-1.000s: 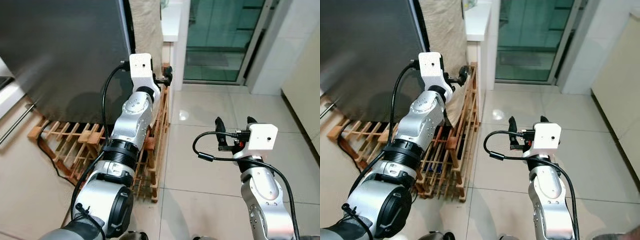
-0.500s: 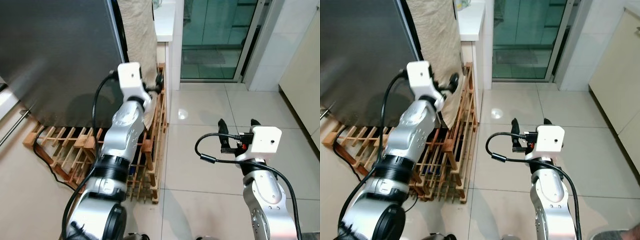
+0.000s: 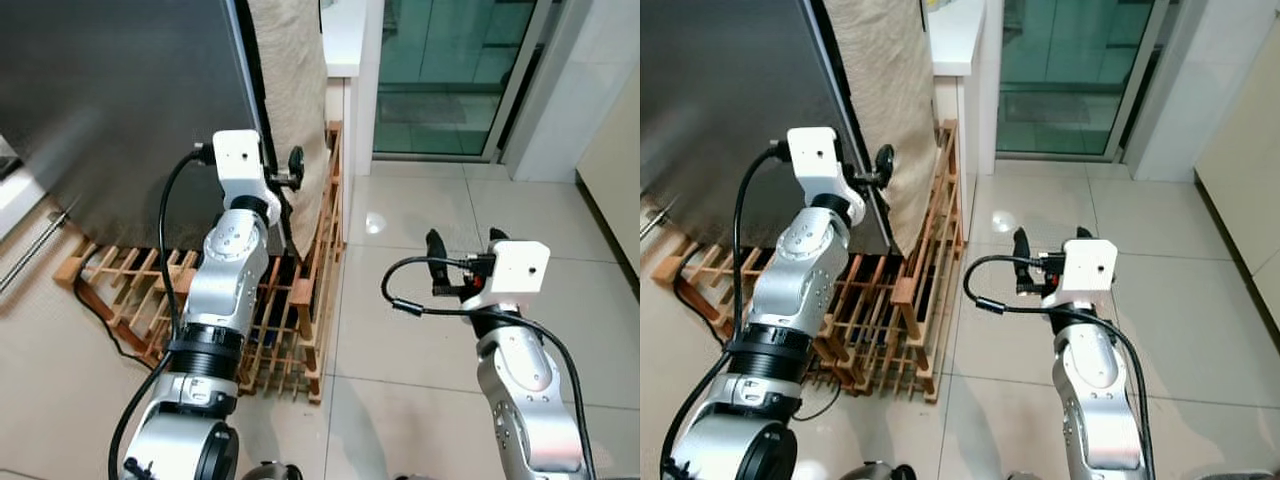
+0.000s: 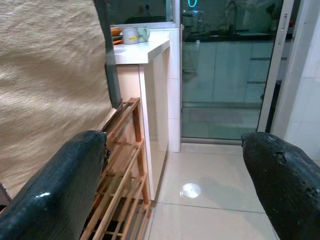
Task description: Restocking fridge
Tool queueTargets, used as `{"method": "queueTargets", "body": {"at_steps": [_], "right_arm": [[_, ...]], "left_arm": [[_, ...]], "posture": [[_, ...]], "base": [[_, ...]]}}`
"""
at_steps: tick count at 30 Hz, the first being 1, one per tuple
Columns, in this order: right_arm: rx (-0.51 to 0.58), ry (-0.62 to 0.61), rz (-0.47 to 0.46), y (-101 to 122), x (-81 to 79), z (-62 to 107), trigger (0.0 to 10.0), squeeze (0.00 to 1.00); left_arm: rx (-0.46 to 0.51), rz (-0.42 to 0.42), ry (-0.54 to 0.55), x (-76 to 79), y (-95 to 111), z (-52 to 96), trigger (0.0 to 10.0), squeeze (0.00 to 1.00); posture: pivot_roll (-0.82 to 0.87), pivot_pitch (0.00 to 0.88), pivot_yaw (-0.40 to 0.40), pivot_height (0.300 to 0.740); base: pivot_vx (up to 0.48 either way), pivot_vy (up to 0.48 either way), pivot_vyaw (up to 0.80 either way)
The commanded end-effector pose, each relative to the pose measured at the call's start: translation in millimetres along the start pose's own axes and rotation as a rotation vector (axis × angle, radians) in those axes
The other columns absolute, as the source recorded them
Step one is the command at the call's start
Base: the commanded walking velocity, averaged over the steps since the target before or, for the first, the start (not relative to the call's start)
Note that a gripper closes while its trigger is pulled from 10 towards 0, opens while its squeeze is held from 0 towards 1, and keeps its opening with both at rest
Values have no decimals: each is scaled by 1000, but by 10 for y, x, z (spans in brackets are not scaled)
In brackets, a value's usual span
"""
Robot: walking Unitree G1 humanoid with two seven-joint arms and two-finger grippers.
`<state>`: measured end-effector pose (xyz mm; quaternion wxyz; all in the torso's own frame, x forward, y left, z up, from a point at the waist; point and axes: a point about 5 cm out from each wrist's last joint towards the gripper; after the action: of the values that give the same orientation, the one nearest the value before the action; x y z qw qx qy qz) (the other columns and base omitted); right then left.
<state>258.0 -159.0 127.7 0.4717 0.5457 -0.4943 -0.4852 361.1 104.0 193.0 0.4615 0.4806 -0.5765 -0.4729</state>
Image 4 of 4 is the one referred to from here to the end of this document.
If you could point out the chrome kitchen faucet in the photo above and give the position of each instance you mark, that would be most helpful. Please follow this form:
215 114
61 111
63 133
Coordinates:
233 10

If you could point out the white bar counter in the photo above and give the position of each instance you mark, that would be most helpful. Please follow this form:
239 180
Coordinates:
142 52

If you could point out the glass sliding door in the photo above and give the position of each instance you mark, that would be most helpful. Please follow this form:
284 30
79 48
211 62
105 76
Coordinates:
225 82

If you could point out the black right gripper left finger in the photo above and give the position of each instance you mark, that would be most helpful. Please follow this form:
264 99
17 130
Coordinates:
55 190

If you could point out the orange bowl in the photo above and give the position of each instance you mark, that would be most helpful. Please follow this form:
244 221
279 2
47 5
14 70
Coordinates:
116 31

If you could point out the pale green mug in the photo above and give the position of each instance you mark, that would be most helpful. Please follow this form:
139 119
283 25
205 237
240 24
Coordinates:
143 34

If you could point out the pale kitchen base cabinets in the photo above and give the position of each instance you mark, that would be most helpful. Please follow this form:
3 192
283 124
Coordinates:
225 70

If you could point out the aluminium framed window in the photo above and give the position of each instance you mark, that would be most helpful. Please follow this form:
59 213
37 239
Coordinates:
140 11

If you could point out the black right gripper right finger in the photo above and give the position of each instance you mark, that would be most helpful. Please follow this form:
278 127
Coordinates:
282 180

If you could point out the wooden slat rack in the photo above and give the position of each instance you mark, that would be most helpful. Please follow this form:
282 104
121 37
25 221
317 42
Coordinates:
125 175

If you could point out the white mug yellow print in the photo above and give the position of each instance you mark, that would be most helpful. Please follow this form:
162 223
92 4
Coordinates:
130 36

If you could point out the white framed sliding door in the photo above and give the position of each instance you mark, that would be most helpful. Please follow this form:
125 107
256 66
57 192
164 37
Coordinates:
277 75

